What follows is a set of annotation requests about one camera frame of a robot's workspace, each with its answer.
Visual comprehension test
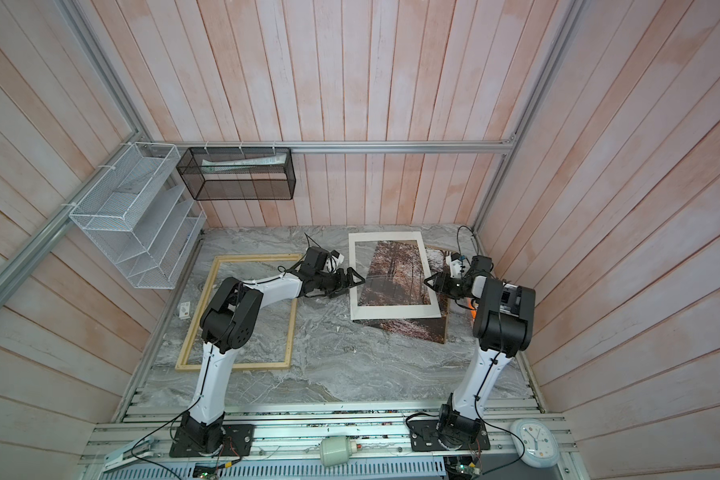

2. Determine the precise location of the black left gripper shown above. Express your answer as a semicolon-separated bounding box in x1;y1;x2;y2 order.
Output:
314;267;366;298

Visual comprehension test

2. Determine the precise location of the white mat board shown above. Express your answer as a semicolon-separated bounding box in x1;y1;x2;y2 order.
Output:
348;231;441;322

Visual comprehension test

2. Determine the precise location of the light wooden picture frame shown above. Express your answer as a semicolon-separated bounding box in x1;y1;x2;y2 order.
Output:
175;253;304;372

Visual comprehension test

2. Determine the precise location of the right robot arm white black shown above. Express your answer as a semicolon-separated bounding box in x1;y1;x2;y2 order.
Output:
425;254;536;442

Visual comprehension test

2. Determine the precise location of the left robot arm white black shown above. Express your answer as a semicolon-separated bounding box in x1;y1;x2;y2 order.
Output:
181;247;365;430

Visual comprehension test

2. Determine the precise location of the autumn forest photo print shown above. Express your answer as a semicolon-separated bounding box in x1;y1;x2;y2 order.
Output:
350;238;451;344

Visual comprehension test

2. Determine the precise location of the wooden backing board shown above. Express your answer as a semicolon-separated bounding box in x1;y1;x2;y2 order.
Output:
425;245;453;329

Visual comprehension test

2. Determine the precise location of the small white tag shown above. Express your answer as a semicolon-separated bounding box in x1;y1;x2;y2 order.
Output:
179;301;191;319

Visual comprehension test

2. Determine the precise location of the white cylindrical device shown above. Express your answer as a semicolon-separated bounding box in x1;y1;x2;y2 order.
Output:
319;436;362;467

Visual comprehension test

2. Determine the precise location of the paper in black basket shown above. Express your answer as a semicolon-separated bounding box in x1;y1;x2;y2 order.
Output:
200;154;288;175

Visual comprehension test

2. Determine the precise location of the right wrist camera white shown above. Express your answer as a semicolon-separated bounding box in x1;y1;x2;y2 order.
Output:
448;253;466;278

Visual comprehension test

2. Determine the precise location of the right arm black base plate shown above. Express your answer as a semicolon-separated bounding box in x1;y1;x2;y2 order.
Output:
406;417;491;452

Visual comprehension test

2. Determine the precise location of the black wire mesh basket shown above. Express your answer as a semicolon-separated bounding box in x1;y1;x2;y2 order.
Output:
177;146;297;201

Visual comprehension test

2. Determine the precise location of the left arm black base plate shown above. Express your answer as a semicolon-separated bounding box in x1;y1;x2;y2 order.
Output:
169;424;255;458

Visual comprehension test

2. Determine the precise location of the white wall clock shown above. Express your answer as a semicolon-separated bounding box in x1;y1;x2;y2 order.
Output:
509;419;560;469

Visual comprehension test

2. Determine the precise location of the white wire mesh shelf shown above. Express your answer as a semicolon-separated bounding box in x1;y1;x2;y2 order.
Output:
70;143;206;290

